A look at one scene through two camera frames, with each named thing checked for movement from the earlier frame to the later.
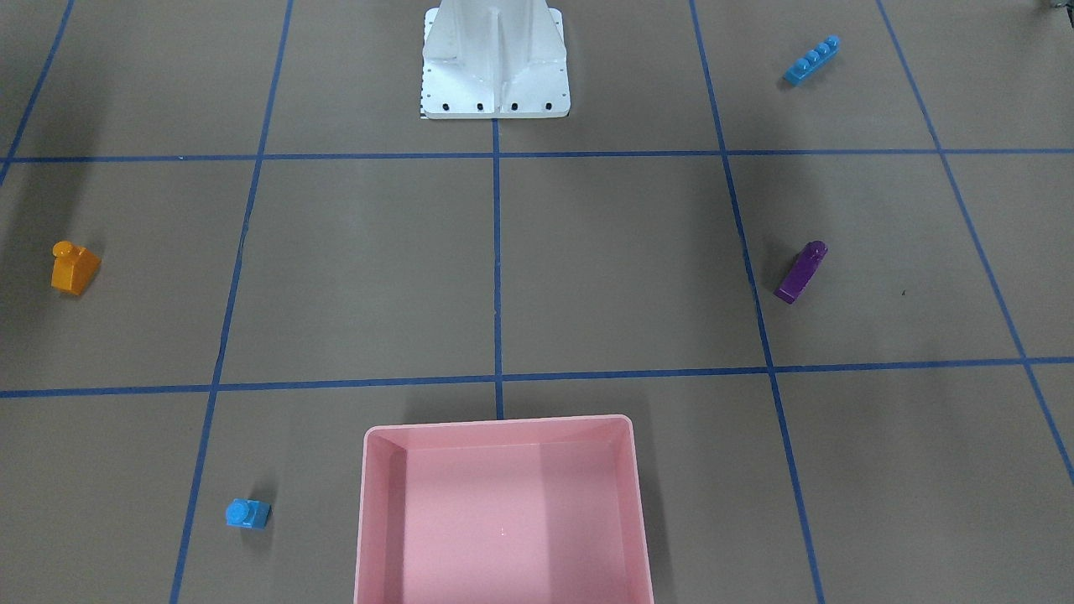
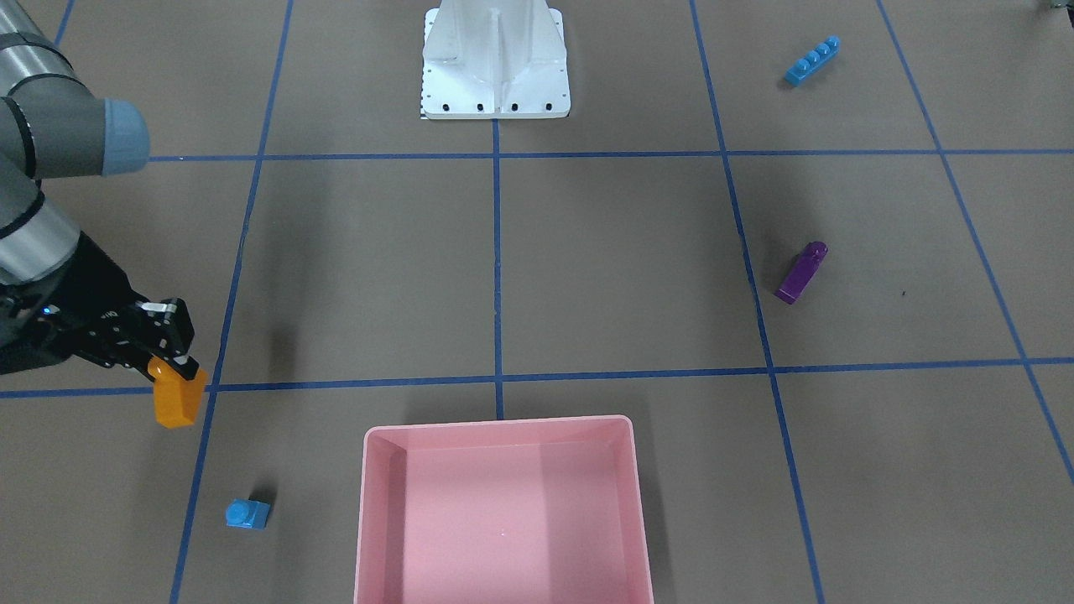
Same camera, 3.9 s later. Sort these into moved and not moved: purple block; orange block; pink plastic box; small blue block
Moved: orange block
Not moved: pink plastic box; small blue block; purple block
